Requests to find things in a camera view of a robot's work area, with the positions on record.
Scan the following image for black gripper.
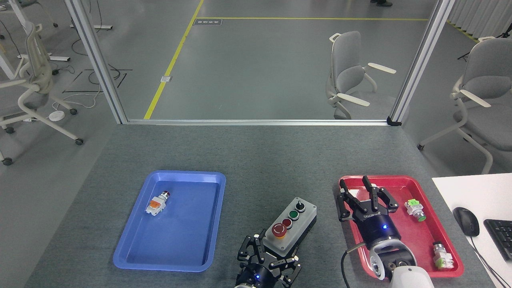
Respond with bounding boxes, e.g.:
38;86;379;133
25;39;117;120
236;235;302;288
336;176;401;250

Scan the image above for grey control box with buttons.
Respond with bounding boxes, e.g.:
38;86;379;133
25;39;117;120
263;196;317;257

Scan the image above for red push button orange block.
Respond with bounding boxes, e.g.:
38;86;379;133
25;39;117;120
145;191;170;216

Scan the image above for red plastic tray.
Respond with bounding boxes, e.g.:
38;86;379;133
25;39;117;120
339;175;464;279

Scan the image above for blue plastic tray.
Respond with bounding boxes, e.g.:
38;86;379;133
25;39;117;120
113;170;226;273

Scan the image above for black computer mouse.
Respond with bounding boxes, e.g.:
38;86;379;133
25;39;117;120
453;207;480;237

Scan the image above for white side table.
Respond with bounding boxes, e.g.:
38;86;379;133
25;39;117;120
432;173;512;288

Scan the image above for grey office chair white armrests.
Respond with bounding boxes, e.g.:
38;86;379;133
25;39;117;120
326;31;397;120

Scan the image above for black keyboard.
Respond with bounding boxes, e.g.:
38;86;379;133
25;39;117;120
484;219;512;261

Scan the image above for large grey office chair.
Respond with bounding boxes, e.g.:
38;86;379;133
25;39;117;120
417;37;512;174

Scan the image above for black tripod legs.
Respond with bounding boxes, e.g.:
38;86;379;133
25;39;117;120
457;32;512;60

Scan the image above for white pleated curtain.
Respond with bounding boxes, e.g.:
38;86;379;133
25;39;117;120
446;0;512;39

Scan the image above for white mesh office chair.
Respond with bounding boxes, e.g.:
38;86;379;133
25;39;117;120
0;22;84;166

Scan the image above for white desk leg with foot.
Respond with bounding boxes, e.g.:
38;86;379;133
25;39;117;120
8;0;71;62

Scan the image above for green push button switch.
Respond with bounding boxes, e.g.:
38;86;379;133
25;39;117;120
404;199;427;222

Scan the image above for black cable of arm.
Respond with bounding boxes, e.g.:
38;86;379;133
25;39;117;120
341;241;369;288

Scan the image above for silver switch with green block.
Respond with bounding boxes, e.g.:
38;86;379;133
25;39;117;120
432;242;455;269

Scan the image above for black mouse cable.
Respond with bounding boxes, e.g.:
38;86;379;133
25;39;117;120
470;235;512;288

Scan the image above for silver aluminium frame rail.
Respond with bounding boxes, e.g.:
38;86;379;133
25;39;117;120
123;119;390;126

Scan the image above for silver aluminium frame post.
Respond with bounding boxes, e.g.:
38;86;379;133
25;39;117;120
387;0;456;127
64;0;128;124

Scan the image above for white floor cable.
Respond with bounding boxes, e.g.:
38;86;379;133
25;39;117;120
52;82;105;112

